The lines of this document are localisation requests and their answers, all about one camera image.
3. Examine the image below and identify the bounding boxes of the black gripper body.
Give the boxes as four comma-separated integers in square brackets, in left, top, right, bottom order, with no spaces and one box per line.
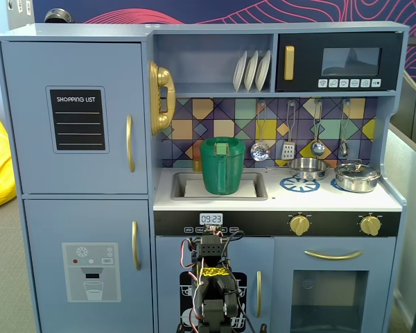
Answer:
[202,225,225,241]

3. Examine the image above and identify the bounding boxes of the blue shopping list fridge door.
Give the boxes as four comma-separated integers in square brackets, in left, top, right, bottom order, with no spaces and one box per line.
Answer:
[0,40,150,195]

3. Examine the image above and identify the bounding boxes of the blue dishwasher cabinet door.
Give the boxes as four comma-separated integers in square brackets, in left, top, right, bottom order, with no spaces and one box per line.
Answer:
[155,236,275,333]

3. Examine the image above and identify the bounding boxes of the blue oven door with window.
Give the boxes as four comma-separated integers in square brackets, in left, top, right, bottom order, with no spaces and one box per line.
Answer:
[272,237,397,333]

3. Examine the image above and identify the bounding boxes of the blue water dispenser fridge door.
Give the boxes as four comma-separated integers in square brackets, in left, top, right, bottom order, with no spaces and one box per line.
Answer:
[22,198,155,333]

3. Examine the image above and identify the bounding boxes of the grey metal cabinet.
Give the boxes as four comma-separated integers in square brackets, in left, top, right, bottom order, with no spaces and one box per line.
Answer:
[6,0,34,29]

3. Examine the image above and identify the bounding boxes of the digital clock display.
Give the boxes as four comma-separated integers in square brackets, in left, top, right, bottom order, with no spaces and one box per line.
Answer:
[198,212,224,226]

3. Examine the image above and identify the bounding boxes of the yellow label sticker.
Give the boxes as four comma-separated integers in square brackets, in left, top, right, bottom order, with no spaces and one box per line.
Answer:
[198,266,230,279]

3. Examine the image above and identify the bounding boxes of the grey toy sink basin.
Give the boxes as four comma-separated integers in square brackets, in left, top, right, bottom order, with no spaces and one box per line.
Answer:
[170,171,269,201]

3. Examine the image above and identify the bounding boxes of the green plastic pitcher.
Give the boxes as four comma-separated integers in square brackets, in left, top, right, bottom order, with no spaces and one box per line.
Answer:
[199,137,246,196]

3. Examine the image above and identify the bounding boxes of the gold toy faucet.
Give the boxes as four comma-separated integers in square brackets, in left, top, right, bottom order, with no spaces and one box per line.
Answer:
[192,139,204,173]

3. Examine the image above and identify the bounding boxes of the gold stove knob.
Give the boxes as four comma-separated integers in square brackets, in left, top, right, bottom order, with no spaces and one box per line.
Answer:
[359,214,382,237]
[289,214,311,237]

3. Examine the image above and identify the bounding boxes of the steel slotted skimmer spoon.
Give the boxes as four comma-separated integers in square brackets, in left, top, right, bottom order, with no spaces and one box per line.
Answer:
[250,101,271,162]

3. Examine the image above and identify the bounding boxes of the steel slotted spatula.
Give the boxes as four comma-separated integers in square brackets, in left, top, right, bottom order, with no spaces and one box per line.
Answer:
[281,101,297,161]

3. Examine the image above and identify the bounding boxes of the steel pan without lid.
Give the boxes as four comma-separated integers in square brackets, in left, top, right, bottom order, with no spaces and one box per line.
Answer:
[266,157,331,182]

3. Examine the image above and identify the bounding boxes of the steel ladle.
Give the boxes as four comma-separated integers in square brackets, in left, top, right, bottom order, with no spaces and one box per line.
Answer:
[310,99,326,157]

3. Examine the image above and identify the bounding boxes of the steel pot with lid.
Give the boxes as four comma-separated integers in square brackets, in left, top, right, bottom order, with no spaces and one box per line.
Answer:
[333,160,383,193]

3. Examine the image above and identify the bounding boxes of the small steel spoon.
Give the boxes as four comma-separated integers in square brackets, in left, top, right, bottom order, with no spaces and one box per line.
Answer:
[339,99,351,157]

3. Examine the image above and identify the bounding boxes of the white toy plate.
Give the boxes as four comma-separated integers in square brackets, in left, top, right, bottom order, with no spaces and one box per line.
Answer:
[243,50,260,92]
[255,50,272,92]
[232,51,248,92]

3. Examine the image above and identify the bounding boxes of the gold toy telephone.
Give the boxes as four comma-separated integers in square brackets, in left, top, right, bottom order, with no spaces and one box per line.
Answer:
[148,61,177,137]

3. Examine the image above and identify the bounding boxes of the black shopping list chalkboard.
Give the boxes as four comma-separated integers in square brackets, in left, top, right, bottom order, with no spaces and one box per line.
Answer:
[45,85,109,154]

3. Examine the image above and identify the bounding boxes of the grey desk partition panel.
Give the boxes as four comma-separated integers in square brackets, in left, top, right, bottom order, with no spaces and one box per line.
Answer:
[383,123,416,333]

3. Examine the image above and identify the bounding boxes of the blue wooden toy kitchen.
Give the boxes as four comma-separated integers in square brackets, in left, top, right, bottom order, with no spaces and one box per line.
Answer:
[0,21,410,333]

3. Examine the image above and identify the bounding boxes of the black toy microwave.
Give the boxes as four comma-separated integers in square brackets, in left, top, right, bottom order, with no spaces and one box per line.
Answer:
[275,32,404,92]

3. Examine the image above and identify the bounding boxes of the dark grey partition panel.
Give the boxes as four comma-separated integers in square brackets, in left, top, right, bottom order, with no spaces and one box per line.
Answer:
[389,71,416,155]

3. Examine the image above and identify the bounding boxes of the gold dishwasher door handle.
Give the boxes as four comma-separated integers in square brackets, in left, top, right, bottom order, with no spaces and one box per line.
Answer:
[255,270,263,318]

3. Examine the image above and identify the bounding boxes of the gold dispenser door handle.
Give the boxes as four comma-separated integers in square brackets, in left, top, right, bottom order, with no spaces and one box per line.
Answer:
[131,221,142,272]

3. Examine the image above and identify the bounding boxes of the gold oven door handle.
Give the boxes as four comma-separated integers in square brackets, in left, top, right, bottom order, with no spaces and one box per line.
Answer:
[304,249,364,262]

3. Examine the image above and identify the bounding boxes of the gold shopping list door handle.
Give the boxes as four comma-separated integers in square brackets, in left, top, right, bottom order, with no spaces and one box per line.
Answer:
[125,114,137,173]

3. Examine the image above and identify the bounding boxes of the gold microwave door handle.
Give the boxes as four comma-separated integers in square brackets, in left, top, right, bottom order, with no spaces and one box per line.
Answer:
[284,45,295,81]

